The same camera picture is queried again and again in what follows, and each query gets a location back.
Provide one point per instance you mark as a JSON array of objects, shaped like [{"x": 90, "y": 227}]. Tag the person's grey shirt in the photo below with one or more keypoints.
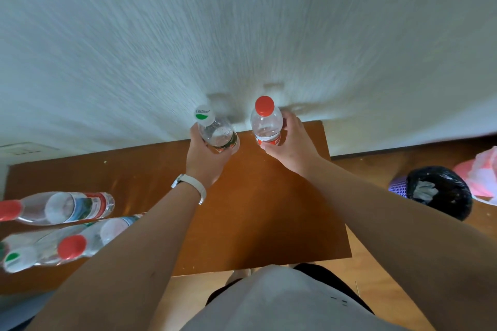
[{"x": 283, "y": 303}]

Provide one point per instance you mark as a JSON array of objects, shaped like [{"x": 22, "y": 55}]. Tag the crumpled white tissue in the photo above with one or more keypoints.
[{"x": 424, "y": 190}]

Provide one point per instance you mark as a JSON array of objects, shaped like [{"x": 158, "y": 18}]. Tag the red cap water bottle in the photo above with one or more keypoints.
[
  {"x": 54, "y": 207},
  {"x": 93, "y": 237},
  {"x": 266, "y": 123}
]

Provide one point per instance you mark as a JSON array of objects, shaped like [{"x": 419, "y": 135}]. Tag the person's right forearm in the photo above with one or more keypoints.
[{"x": 407, "y": 233}]

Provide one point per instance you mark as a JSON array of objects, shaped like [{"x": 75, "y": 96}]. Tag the pink plastic bag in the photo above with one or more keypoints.
[{"x": 479, "y": 175}]

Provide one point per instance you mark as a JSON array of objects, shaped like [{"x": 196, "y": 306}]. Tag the person's right hand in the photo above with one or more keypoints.
[{"x": 297, "y": 148}]

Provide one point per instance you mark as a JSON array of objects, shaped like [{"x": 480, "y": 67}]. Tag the purple waste bin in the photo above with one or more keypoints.
[{"x": 398, "y": 186}]

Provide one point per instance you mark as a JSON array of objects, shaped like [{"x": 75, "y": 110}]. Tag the person's left hand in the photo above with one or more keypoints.
[{"x": 202, "y": 160}]

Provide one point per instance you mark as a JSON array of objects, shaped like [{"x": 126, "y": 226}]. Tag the black bin bag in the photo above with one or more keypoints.
[{"x": 450, "y": 191}]

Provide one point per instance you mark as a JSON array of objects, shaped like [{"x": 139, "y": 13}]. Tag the person's left thumb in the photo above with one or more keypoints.
[{"x": 234, "y": 147}]

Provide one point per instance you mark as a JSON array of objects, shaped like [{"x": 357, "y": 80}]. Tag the person's left forearm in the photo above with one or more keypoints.
[{"x": 128, "y": 261}]

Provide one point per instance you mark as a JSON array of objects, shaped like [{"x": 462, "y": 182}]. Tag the white-green cap water bottle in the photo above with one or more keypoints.
[
  {"x": 217, "y": 131},
  {"x": 27, "y": 251}
]

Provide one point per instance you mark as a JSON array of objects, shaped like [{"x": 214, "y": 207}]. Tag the white wrist band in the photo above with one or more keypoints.
[{"x": 191, "y": 181}]

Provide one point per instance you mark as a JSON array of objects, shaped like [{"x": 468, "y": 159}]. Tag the person's right thumb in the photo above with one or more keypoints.
[{"x": 268, "y": 145}]

